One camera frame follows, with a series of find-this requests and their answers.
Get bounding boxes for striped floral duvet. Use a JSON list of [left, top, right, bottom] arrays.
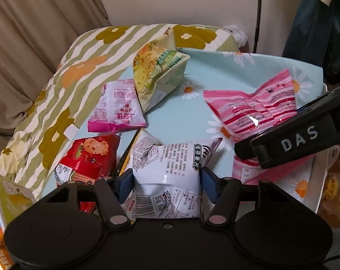
[[0, 24, 240, 200]]

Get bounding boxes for white plastic bag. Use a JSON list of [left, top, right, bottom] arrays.
[[223, 25, 248, 48]]

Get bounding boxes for green cardboard box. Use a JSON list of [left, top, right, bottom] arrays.
[[0, 175, 36, 231]]

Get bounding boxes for red snack packet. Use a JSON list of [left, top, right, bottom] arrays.
[[54, 133, 122, 214]]

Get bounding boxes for gold snack packet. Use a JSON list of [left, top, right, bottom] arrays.
[[116, 128, 142, 177]]

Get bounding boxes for green yellow snack packet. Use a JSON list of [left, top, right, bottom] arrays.
[[133, 27, 190, 113]]

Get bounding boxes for pink striped snack packet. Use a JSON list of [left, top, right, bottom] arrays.
[[203, 69, 297, 143]]

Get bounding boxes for large white snack packet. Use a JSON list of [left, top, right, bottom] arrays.
[[122, 130, 222, 220]]

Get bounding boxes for white magenta snack packet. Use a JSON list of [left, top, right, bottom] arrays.
[[88, 79, 146, 133]]

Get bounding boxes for beige curtain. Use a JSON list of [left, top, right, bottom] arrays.
[[0, 0, 109, 154]]

